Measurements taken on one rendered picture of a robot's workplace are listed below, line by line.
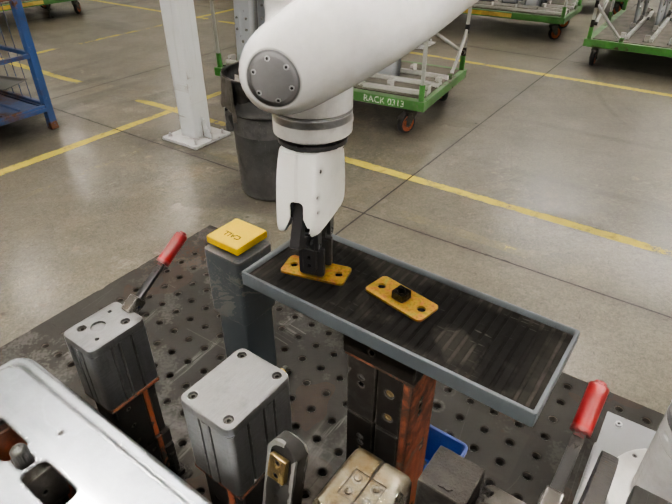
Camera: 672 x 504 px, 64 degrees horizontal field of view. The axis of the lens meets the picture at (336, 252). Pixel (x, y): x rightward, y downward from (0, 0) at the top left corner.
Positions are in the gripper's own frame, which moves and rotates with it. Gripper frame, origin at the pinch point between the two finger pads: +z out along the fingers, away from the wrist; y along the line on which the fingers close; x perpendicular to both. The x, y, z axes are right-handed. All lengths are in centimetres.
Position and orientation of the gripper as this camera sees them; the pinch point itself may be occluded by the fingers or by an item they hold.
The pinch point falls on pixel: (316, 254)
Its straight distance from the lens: 66.4
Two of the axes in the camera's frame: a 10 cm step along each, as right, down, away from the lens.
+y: -3.5, 5.3, -7.8
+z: 0.0, 8.3, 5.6
